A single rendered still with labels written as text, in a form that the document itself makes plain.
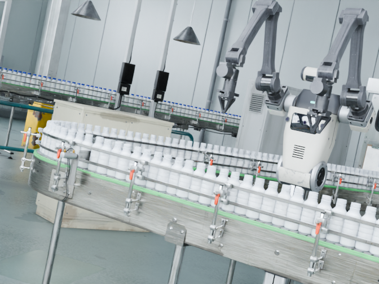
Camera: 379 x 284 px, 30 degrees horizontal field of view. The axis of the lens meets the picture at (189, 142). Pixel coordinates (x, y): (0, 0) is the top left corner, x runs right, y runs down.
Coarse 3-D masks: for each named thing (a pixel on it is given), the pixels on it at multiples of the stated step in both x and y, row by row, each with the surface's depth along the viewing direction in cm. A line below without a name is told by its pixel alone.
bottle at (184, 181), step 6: (186, 162) 308; (192, 162) 308; (186, 168) 307; (192, 168) 309; (180, 174) 308; (180, 180) 307; (186, 180) 306; (180, 186) 307; (186, 186) 307; (180, 192) 307; (186, 192) 307
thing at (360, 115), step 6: (366, 102) 332; (354, 108) 330; (360, 108) 329; (366, 108) 331; (348, 114) 336; (354, 114) 333; (360, 114) 332; (366, 114) 332; (354, 120) 334; (360, 120) 331
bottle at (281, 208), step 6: (282, 186) 284; (288, 186) 282; (282, 192) 283; (288, 192) 282; (288, 198) 281; (276, 204) 283; (282, 204) 281; (276, 210) 282; (282, 210) 281; (276, 222) 282; (282, 222) 282
